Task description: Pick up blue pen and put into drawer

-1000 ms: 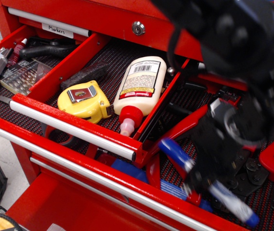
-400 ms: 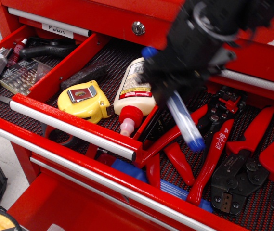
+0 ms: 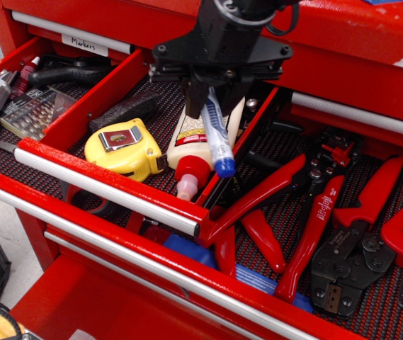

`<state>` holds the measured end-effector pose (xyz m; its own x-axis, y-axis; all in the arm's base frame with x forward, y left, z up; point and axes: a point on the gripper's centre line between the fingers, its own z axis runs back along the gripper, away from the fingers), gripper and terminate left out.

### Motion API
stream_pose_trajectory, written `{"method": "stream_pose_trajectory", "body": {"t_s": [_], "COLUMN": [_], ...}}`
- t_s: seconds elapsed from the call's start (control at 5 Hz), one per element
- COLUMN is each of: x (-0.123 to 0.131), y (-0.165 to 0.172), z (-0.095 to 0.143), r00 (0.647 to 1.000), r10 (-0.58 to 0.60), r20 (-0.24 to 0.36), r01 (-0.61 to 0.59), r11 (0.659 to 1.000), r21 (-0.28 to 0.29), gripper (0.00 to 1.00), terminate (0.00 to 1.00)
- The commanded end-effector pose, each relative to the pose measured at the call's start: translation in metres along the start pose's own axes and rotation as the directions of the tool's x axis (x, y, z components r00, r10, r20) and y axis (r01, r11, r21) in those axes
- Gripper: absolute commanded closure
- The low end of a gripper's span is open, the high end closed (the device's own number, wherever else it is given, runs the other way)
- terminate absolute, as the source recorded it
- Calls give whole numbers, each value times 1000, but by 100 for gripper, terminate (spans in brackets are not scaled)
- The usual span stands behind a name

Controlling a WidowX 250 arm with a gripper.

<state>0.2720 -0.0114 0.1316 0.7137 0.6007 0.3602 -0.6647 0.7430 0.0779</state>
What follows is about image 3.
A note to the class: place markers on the red open drawer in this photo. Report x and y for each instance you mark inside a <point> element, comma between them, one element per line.
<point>127,276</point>
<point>60,153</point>

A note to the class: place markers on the red handled wire stripper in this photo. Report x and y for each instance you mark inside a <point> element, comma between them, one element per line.
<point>318,175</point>

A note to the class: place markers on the red handled crimping tool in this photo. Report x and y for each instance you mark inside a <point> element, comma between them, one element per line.
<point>353,258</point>

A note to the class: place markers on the red lower open drawer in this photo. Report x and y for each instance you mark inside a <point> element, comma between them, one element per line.
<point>127,276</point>

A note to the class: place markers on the red tool chest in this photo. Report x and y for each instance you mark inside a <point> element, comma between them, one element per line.
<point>346,72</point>

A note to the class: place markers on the drill bit set case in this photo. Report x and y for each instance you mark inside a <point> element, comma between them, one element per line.
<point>31,113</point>

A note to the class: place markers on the black handled tool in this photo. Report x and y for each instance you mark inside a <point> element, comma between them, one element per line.
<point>57,69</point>

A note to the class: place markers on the red handled pliers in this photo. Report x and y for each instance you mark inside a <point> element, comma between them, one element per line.
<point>261,234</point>

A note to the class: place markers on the black foam block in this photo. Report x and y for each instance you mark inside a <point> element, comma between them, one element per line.
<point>137,106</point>

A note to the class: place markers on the red threadlocker tube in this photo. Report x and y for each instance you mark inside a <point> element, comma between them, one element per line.
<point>21,84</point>

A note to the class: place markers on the white markers label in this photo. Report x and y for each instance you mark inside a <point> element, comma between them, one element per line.
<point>86,45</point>

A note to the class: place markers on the black red scissors handle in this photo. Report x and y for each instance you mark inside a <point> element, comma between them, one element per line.
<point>85,200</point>

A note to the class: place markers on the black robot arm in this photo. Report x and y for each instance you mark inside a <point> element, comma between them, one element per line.
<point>226,51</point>

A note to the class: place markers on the white glue bottle red cap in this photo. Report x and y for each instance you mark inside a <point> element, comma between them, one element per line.
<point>193,158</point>

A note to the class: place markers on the black gold box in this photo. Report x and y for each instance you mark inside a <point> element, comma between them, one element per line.
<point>230,190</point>

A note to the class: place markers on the red upper open drawer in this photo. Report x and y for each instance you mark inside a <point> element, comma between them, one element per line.
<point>60,153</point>

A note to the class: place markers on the yellow tape measure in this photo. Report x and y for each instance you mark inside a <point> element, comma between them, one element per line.
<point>125,148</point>

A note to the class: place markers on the blue dry erase marker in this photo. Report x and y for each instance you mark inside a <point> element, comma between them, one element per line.
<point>219,141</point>

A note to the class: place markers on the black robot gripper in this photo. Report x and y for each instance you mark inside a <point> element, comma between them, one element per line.
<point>225,49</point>

